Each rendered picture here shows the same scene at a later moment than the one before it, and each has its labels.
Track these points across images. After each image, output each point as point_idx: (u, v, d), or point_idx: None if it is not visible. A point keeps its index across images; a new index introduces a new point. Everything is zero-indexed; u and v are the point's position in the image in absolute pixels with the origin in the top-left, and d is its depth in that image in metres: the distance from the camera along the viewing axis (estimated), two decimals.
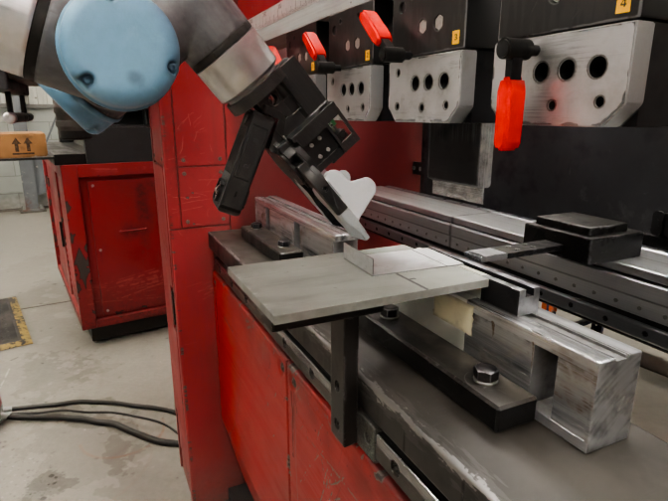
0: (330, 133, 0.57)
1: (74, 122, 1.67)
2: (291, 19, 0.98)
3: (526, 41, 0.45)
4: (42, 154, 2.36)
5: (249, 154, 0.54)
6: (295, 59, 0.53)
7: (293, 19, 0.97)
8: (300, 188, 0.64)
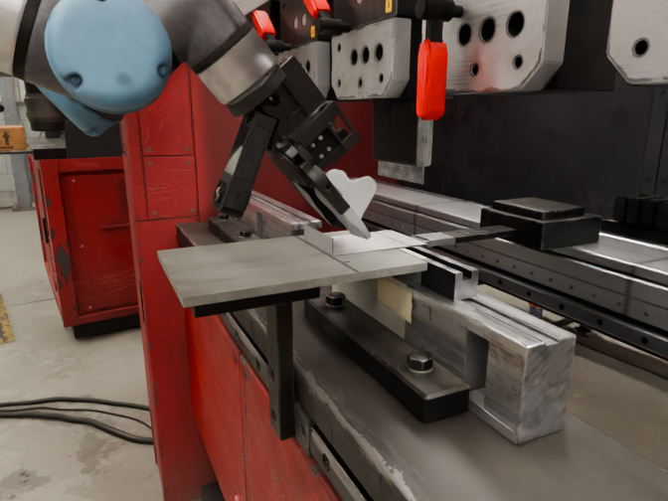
0: (330, 133, 0.57)
1: (45, 113, 1.63)
2: (249, 0, 0.95)
3: (445, 0, 0.42)
4: (21, 148, 2.33)
5: (250, 155, 0.53)
6: (295, 59, 0.53)
7: (250, 0, 0.94)
8: (298, 190, 0.63)
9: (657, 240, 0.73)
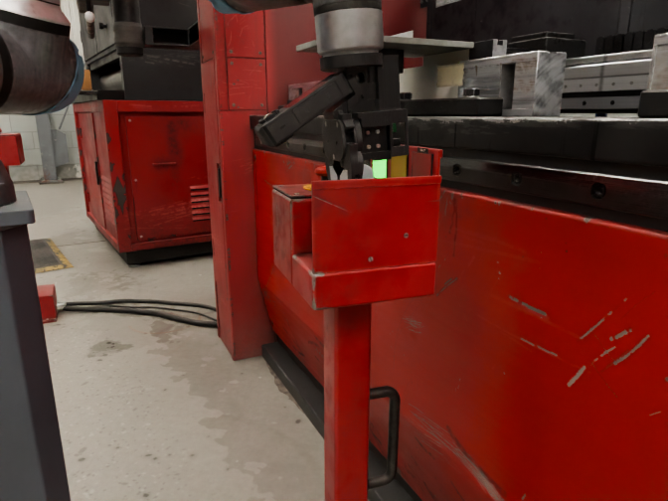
0: (386, 136, 0.60)
1: (129, 39, 1.96)
2: None
3: None
4: (86, 88, 2.66)
5: (315, 102, 0.55)
6: (398, 59, 0.58)
7: None
8: (330, 179, 0.64)
9: None
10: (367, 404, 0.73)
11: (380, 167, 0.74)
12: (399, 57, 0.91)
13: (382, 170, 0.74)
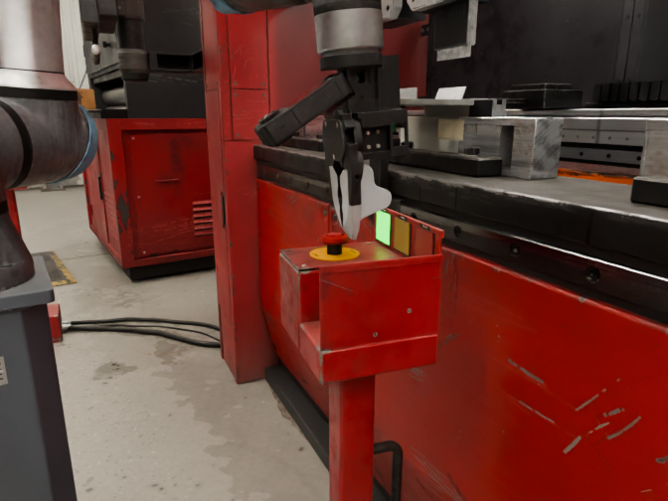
0: (386, 136, 0.60)
1: (134, 65, 1.99)
2: None
3: None
4: (90, 107, 2.69)
5: (315, 102, 0.55)
6: (398, 58, 0.58)
7: None
8: (330, 179, 0.64)
9: None
10: (371, 460, 0.76)
11: (383, 232, 0.77)
12: None
13: (385, 235, 0.76)
